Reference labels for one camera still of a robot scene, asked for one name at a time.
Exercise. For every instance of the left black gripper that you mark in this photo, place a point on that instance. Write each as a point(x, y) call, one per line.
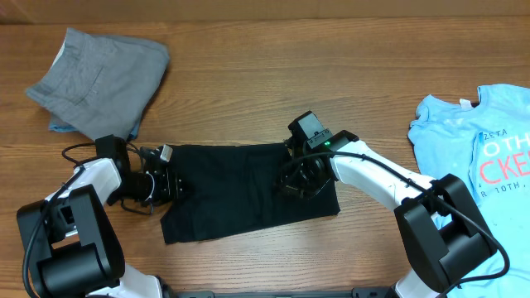
point(171, 189)

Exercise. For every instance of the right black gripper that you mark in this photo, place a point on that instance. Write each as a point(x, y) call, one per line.
point(291, 188)

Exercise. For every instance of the black t-shirt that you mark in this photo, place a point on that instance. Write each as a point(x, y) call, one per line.
point(229, 190)

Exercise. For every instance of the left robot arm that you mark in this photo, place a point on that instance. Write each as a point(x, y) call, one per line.
point(70, 247)

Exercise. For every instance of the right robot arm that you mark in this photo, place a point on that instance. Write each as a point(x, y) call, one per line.
point(443, 232)

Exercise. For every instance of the folded grey shorts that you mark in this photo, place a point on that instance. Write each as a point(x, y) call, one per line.
point(100, 84)

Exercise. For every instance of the light blue printed t-shirt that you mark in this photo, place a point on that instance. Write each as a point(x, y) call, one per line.
point(487, 146)

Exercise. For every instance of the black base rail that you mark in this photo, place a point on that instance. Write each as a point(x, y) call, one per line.
point(357, 292)

